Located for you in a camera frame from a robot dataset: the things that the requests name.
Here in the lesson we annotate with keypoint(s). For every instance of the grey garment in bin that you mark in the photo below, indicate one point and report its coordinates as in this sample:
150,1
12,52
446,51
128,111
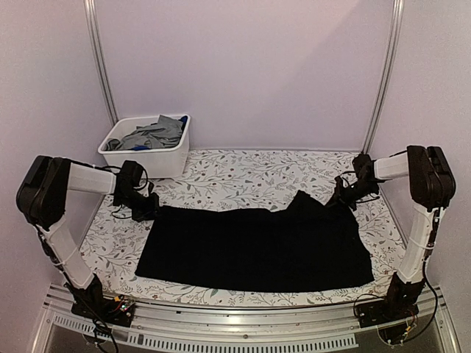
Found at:
163,134

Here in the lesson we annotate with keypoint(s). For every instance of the blue garment in bin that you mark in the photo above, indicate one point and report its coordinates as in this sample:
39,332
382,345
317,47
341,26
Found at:
184,119

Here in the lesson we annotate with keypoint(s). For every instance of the black t-shirt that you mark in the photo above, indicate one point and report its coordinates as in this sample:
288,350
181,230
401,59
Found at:
306,247

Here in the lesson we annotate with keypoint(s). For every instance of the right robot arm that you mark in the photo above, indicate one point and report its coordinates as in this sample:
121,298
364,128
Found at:
432,186

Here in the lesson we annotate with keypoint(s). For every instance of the floral tablecloth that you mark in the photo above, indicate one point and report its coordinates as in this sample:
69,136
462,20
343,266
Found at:
232,179

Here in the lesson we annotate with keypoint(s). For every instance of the aluminium front rail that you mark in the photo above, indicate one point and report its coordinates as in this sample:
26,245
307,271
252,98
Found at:
175,327

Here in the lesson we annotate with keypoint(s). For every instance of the aluminium frame post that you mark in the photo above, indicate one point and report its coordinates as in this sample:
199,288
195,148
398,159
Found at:
99,59
386,73

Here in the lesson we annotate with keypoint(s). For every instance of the white plastic laundry bin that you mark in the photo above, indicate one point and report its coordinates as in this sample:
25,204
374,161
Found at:
159,163

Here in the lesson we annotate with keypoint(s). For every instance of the right aluminium frame post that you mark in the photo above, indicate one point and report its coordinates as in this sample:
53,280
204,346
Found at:
386,73

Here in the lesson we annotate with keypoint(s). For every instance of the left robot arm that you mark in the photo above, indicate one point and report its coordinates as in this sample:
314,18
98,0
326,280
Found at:
41,198

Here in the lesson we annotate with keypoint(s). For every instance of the left aluminium frame post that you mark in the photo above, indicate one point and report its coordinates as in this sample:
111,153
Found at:
99,59

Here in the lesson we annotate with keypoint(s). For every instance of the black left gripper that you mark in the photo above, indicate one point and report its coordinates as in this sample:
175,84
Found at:
151,213

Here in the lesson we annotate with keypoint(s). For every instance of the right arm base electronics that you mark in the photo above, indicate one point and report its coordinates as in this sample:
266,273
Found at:
386,316

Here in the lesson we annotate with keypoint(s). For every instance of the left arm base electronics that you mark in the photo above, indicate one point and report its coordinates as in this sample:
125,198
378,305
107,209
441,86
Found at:
118,311

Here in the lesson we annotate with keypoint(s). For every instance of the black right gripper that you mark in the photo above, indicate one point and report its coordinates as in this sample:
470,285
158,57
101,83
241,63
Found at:
340,193

